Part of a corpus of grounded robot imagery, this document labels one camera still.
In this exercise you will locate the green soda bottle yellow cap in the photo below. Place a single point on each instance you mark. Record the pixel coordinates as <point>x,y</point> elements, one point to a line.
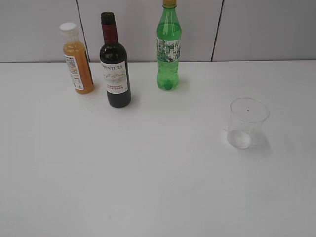
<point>168,46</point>

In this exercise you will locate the red wine bottle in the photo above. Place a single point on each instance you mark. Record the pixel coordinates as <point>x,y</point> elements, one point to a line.
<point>113,59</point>

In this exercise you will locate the orange juice bottle white cap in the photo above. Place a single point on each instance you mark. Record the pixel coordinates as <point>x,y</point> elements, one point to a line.
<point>76,59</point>

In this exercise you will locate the transparent plastic cup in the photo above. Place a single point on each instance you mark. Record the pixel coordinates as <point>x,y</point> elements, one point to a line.
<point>247,116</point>

